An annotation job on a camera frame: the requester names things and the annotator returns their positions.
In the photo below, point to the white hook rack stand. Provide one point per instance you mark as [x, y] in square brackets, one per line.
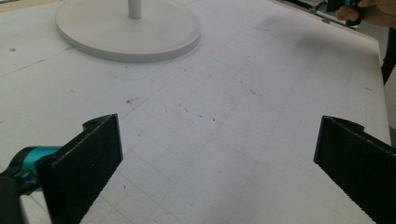
[127, 31]

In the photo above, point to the aluminium rail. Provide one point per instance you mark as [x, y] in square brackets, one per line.
[333, 17]

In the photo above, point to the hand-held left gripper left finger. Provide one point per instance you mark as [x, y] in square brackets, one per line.
[81, 168]

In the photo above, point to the white grid mat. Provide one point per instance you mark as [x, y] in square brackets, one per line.
[218, 124]

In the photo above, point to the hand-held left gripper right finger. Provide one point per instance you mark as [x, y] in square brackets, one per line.
[361, 168]

